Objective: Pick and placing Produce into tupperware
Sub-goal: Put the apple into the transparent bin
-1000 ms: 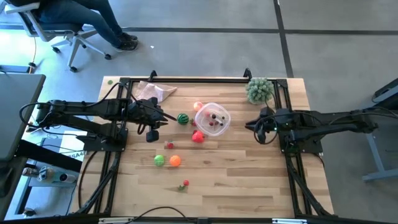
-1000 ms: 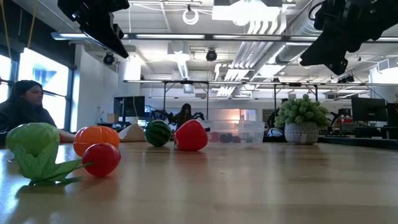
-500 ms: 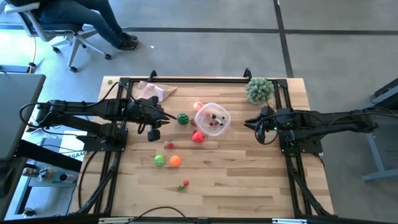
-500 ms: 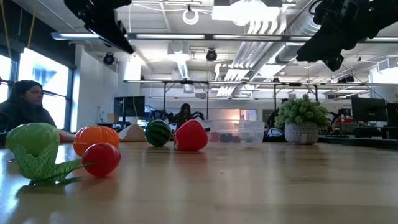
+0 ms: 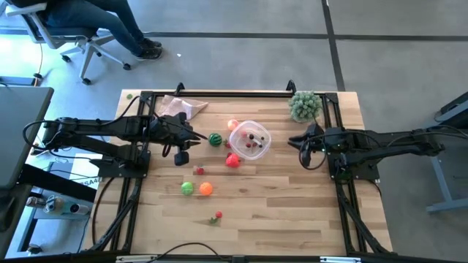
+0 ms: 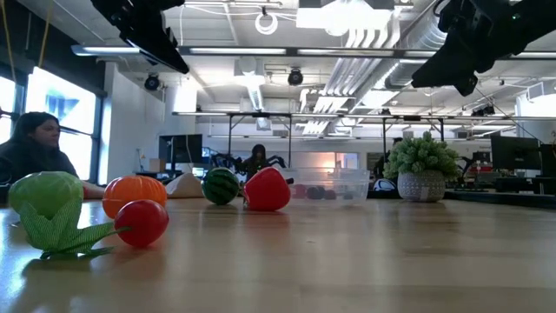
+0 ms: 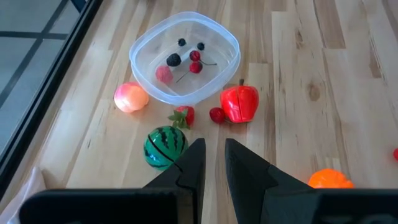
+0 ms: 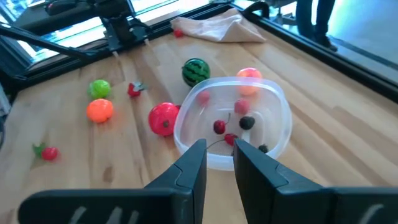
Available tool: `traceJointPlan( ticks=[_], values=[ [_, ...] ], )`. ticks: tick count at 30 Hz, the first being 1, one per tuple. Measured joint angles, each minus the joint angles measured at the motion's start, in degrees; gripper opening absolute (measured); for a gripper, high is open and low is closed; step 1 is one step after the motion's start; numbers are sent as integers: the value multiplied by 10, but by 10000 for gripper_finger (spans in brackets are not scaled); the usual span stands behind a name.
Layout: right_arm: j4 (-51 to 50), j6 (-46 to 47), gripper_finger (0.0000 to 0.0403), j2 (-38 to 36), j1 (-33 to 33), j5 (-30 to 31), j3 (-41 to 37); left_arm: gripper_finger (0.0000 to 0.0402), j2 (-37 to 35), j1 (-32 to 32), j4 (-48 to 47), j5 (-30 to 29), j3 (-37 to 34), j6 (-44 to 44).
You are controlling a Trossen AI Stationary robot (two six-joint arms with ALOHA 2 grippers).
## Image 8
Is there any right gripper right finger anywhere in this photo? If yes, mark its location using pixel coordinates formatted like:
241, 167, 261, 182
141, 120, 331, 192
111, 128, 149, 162
233, 138, 332, 224

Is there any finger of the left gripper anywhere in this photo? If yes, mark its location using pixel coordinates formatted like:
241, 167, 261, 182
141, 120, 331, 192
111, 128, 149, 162
107, 42, 121, 58
136, 29, 152, 46

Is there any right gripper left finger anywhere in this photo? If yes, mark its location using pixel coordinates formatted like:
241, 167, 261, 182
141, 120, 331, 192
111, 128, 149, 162
144, 138, 208, 224

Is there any green toy apple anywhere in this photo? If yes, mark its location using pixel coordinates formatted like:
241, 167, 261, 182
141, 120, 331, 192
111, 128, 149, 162
87, 79, 112, 100

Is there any toy strawberry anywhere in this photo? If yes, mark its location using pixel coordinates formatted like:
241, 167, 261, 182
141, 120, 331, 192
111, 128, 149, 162
127, 81, 147, 98

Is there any toy watermelon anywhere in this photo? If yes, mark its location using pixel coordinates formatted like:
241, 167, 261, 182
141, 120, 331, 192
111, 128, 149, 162
182, 57, 211, 88

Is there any clear plastic tupperware container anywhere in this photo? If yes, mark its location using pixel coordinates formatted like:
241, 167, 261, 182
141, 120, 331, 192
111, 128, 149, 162
173, 76, 293, 171

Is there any orange toy fruit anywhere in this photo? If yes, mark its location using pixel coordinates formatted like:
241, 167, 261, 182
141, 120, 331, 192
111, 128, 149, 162
86, 98, 115, 124

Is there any large red toy tomato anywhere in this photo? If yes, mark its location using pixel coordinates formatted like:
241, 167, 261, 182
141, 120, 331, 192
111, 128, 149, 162
147, 101, 180, 137

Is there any dark toy blackberry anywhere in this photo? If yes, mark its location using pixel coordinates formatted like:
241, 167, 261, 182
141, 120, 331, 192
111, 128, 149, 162
238, 115, 256, 131

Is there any small red toy berry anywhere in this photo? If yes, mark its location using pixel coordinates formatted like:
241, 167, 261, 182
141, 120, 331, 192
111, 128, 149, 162
196, 90, 212, 106

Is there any pink toy raspberry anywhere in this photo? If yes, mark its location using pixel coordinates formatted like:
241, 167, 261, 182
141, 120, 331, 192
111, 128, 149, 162
233, 98, 251, 115

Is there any toy peach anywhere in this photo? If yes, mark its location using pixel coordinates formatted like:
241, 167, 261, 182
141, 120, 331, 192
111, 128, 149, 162
235, 67, 264, 96

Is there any beige cloth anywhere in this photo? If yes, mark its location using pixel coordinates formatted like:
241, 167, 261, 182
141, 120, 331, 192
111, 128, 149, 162
170, 7, 267, 44

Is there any person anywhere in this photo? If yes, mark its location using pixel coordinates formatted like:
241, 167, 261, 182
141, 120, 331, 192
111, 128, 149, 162
295, 0, 339, 52

